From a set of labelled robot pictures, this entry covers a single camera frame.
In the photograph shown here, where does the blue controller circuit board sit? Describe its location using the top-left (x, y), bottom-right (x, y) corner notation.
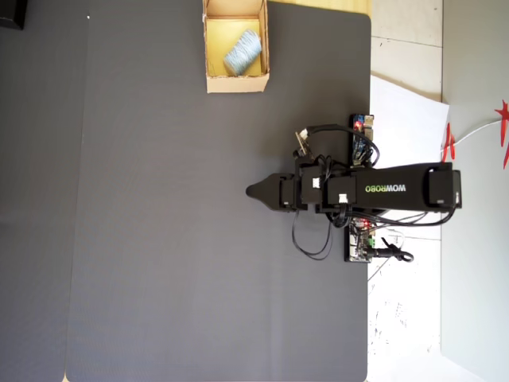
top-left (348, 113), bottom-right (375, 166)

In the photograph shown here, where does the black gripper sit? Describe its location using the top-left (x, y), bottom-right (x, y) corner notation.
top-left (245, 173), bottom-right (299, 212)

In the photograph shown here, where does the circuit board with red LED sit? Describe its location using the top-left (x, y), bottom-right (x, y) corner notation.
top-left (344, 217), bottom-right (379, 263)

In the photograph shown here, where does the black box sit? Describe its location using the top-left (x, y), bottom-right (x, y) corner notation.
top-left (0, 0), bottom-right (29, 31)

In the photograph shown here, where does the thin white cord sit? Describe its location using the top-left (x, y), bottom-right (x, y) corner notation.
top-left (440, 119), bottom-right (504, 152)

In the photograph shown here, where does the black looped servo cable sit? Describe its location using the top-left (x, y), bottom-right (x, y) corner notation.
top-left (291, 209), bottom-right (333, 262)

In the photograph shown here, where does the gray rubber mat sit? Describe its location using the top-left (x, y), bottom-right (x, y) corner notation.
top-left (0, 0), bottom-right (91, 382)
top-left (63, 0), bottom-right (373, 382)

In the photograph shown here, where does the white paper sheet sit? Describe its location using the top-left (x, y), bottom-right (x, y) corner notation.
top-left (365, 73), bottom-right (453, 382)

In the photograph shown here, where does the black camera circuit board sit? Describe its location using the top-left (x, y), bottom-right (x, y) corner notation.
top-left (293, 129), bottom-right (314, 159)

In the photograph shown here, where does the open cardboard box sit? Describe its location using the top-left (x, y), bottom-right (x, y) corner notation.
top-left (201, 0), bottom-right (271, 95)

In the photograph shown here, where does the red paper star cutout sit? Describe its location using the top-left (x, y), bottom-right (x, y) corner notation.
top-left (494, 99), bottom-right (509, 171)
top-left (440, 122), bottom-right (458, 163)

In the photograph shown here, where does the black power plug cable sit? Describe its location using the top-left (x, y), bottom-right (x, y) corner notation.
top-left (369, 236), bottom-right (414, 263)

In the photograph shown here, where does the black USB cable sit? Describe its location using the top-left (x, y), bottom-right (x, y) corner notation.
top-left (367, 141), bottom-right (382, 168)

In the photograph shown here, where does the long black cable bundle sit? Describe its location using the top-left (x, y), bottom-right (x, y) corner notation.
top-left (353, 209), bottom-right (457, 228)

